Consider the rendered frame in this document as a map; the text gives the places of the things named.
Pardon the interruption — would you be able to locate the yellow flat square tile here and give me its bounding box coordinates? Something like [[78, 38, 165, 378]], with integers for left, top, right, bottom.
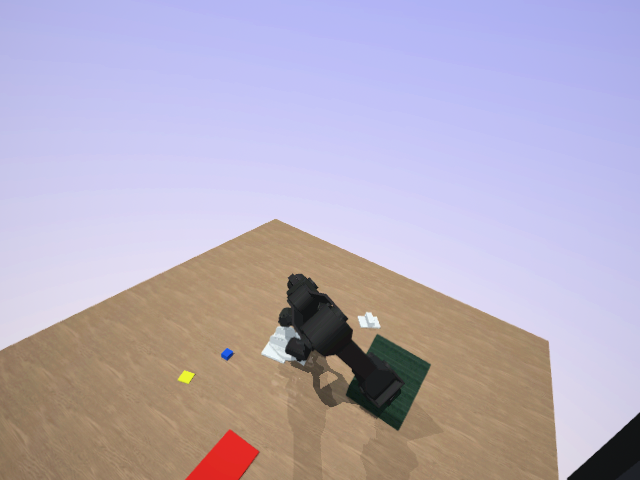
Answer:
[[177, 370, 195, 384]]

